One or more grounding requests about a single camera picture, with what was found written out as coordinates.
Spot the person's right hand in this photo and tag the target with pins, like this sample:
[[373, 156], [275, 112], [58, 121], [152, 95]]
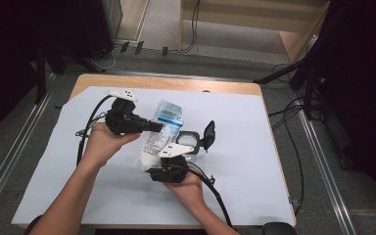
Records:
[[186, 191]]

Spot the black stand legs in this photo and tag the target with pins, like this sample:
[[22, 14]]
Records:
[[40, 75], [306, 78]]

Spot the metal floor rail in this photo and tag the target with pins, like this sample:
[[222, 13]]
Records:
[[13, 156], [326, 176]]

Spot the light wooden shelf unit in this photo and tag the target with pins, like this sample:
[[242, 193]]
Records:
[[241, 16]]

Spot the white plastic bag blue label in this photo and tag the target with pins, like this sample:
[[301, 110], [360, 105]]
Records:
[[163, 130]]

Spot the black chair part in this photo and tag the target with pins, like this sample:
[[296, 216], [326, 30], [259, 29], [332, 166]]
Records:
[[279, 229]]

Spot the black curtain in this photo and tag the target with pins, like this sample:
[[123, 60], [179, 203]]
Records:
[[365, 98], [13, 49]]

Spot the wooden table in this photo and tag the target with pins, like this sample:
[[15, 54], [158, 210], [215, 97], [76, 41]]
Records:
[[163, 82]]

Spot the person's left hand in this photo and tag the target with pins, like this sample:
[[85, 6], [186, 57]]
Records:
[[106, 145]]

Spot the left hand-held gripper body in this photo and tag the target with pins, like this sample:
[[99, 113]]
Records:
[[122, 119]]

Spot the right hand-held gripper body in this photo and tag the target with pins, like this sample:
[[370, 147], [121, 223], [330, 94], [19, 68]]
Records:
[[174, 168]]

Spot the white table sheet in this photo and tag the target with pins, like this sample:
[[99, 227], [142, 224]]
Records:
[[241, 163]]

